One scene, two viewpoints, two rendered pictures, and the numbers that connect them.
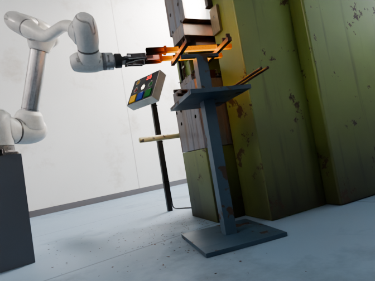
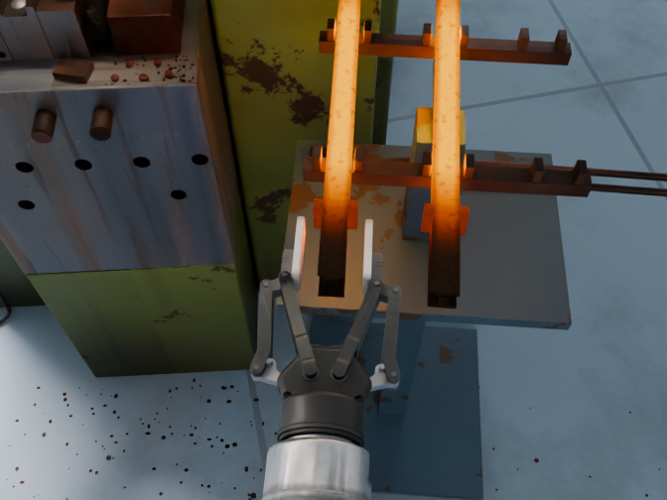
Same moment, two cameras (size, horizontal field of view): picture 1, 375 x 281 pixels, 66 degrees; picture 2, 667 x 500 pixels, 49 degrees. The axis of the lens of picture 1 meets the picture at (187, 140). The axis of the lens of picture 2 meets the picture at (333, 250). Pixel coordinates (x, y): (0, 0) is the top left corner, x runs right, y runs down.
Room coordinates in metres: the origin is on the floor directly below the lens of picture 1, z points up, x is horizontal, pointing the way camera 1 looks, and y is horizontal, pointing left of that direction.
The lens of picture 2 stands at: (1.39, 0.49, 1.60)
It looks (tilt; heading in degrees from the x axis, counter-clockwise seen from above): 57 degrees down; 291
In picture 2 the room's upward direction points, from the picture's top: straight up
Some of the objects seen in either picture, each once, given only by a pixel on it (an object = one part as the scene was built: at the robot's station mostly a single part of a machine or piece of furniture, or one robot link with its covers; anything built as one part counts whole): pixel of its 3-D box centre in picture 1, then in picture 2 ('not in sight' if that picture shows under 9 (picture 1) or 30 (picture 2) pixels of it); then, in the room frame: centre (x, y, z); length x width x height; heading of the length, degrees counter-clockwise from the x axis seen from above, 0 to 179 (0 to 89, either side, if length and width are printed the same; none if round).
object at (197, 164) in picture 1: (232, 177); (165, 219); (2.10, -0.28, 0.23); 0.56 x 0.38 x 0.47; 114
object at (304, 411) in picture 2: (123, 60); (324, 397); (1.49, 0.27, 0.98); 0.09 x 0.08 x 0.07; 108
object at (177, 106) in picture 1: (206, 98); (422, 227); (1.49, -0.13, 0.71); 0.40 x 0.30 x 0.02; 17
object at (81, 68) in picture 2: not in sight; (72, 70); (1.97, -0.06, 0.92); 0.04 x 0.03 x 0.01; 11
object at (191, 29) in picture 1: (203, 35); not in sight; (2.15, -0.25, 1.32); 0.42 x 0.20 x 0.10; 114
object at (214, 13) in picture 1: (215, 20); not in sight; (1.83, -0.30, 1.27); 0.09 x 0.02 x 0.17; 24
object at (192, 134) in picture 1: (222, 115); (115, 68); (2.10, -0.28, 0.69); 0.56 x 0.38 x 0.45; 114
